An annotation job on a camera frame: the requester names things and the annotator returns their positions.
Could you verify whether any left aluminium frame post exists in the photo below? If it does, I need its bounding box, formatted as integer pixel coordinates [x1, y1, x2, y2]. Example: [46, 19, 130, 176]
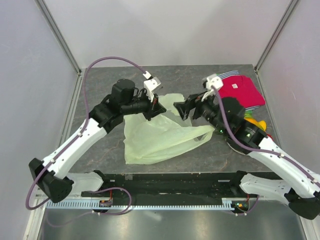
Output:
[34, 0, 82, 75]

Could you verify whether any yellow orange mango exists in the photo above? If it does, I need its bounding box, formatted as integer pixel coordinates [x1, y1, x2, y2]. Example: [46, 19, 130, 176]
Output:
[245, 118, 262, 128]

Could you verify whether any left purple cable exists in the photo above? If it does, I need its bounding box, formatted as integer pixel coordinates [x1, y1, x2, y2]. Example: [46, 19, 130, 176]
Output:
[25, 56, 152, 210]

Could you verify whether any blue white striped shirt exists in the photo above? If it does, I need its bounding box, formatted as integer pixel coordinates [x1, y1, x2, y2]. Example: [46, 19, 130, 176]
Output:
[217, 70, 261, 112]

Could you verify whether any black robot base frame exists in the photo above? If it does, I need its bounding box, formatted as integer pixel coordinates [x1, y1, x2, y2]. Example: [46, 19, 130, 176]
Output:
[81, 170, 256, 206]

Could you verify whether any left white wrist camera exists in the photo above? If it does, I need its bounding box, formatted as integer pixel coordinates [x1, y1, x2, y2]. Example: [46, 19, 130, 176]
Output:
[143, 77, 161, 102]

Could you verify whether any yellow bell pepper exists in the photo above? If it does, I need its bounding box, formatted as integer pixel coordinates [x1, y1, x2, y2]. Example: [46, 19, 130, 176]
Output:
[258, 120, 267, 132]

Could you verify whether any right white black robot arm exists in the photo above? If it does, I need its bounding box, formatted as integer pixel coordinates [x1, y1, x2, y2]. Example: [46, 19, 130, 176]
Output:
[173, 93, 320, 220]

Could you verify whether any aluminium frame post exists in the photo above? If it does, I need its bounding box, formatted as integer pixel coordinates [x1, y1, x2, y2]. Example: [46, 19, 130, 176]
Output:
[34, 0, 82, 75]
[254, 0, 300, 73]

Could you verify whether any pale green plastic bag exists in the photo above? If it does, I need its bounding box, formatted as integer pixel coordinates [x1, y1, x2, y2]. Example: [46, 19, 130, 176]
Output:
[123, 93, 215, 165]

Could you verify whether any right aluminium frame post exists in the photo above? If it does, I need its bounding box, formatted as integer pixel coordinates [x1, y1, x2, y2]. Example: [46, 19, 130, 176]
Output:
[254, 0, 300, 73]

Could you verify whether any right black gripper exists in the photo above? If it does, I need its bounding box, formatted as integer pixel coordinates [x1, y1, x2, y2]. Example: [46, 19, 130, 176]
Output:
[173, 88, 229, 135]

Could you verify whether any red folded shirt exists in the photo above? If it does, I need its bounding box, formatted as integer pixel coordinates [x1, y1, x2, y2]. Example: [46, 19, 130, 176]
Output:
[218, 76, 266, 110]

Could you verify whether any patterned ceramic plate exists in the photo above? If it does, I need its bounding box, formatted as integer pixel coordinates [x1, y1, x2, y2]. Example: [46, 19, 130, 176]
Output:
[226, 139, 246, 155]

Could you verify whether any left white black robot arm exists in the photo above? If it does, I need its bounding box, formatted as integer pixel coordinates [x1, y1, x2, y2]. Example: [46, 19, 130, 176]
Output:
[29, 77, 166, 203]

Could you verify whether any light blue cable duct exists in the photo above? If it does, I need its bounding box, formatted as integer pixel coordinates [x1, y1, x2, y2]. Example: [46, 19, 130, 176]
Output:
[46, 199, 244, 211]

